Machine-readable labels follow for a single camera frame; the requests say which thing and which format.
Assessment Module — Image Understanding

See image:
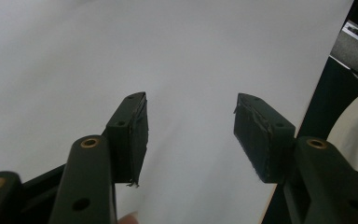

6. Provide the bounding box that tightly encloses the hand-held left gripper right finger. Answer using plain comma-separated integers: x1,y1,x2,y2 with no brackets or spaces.
233,92,296,185

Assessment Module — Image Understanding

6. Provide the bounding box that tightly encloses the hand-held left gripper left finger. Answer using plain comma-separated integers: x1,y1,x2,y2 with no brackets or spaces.
102,91,149,189

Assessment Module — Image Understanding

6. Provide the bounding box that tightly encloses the white cloth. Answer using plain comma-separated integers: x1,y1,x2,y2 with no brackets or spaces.
325,88,358,179

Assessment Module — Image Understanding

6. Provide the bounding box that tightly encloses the white paper sheet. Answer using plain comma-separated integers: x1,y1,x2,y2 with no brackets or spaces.
0,0,355,224

